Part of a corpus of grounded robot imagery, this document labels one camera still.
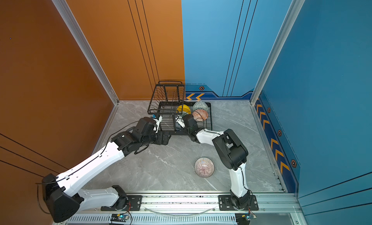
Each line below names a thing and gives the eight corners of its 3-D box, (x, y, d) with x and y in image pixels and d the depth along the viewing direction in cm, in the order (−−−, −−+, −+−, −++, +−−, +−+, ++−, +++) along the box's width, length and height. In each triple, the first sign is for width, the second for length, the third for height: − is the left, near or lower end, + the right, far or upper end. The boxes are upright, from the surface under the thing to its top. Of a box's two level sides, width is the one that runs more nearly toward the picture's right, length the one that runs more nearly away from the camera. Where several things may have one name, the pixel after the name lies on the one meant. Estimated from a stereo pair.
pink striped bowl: (194, 177, 83) (194, 174, 79) (194, 160, 89) (194, 157, 85) (214, 177, 83) (215, 174, 79) (212, 160, 89) (213, 157, 85)
